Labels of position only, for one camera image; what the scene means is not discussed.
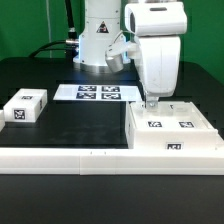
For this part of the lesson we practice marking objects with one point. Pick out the white L-shaped boundary fence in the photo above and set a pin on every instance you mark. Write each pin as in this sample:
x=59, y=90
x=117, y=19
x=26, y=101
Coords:
x=111, y=161

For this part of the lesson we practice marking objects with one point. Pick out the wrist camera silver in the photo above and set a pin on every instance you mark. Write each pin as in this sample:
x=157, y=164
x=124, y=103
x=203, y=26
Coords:
x=120, y=53

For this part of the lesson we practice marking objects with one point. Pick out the white cabinet top block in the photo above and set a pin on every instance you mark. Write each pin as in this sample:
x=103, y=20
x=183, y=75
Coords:
x=25, y=106

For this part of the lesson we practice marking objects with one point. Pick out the white cabinet door panel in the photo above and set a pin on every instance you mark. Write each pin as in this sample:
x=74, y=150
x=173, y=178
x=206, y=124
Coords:
x=184, y=116
x=144, y=118

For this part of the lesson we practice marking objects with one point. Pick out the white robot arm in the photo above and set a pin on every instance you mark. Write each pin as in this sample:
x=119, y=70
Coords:
x=104, y=25

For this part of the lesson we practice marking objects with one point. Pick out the small white block left edge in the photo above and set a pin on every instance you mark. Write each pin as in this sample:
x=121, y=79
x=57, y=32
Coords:
x=2, y=120

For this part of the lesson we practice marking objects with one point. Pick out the white marker base plate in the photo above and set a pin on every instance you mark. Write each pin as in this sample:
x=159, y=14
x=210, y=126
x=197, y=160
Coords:
x=74, y=92

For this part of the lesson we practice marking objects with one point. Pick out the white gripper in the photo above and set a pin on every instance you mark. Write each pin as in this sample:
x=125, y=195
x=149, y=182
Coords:
x=156, y=28

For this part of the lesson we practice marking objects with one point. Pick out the white cabinet body box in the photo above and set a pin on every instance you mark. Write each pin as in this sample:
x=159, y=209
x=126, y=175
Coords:
x=161, y=139

